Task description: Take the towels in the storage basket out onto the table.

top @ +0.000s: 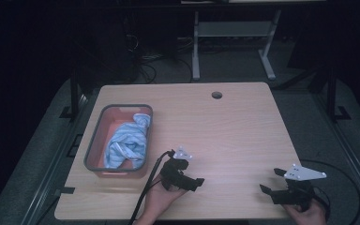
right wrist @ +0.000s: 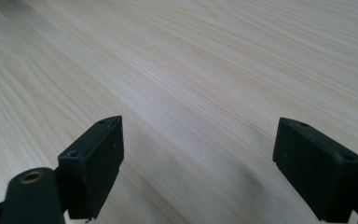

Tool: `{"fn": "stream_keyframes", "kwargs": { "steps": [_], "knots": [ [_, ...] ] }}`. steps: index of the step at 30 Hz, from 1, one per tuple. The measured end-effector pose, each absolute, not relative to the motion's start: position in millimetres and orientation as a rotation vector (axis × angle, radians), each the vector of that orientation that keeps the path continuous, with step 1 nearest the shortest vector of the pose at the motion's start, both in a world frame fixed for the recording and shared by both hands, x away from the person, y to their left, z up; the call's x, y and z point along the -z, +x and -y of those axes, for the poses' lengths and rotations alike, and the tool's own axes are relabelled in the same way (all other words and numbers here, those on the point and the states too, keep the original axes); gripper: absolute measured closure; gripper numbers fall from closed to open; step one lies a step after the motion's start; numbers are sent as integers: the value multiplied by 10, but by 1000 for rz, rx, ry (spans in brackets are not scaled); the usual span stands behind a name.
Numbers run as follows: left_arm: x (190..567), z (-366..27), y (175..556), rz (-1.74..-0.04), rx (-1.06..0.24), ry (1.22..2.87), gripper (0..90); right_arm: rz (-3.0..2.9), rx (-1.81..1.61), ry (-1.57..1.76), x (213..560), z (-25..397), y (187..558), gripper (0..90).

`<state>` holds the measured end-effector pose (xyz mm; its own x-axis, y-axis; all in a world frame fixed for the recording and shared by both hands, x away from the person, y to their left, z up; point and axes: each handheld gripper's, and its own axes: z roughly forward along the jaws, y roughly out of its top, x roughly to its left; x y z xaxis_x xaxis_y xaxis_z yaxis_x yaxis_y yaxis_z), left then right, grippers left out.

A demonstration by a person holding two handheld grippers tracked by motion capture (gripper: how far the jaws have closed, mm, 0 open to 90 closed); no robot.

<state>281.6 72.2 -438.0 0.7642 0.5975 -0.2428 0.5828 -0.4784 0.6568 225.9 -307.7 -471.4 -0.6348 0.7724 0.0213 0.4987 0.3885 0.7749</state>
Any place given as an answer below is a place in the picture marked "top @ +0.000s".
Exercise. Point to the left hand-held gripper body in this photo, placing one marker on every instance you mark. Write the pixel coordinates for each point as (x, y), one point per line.
(175, 170)

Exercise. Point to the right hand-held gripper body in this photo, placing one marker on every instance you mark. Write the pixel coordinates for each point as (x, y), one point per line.
(296, 192)

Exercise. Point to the blue striped cloth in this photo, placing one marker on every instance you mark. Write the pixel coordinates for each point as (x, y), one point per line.
(128, 143)

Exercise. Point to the pink basin with grey rim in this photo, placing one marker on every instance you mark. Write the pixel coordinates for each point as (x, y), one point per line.
(97, 146)

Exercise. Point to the person's right hand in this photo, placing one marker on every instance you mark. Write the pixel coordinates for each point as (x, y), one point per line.
(306, 216)

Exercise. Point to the person's left hand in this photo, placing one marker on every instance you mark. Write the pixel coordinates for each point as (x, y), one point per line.
(159, 200)

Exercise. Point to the grey metal floor rail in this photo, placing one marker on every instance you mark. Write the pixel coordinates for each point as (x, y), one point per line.
(350, 153)
(56, 162)

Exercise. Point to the black metal stand post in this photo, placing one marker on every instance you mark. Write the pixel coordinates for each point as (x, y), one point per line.
(332, 93)
(74, 90)

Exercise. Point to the black table edge bracket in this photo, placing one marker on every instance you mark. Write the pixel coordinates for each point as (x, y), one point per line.
(65, 190)

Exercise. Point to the white metal desk frame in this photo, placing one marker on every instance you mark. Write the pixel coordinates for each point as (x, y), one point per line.
(231, 29)

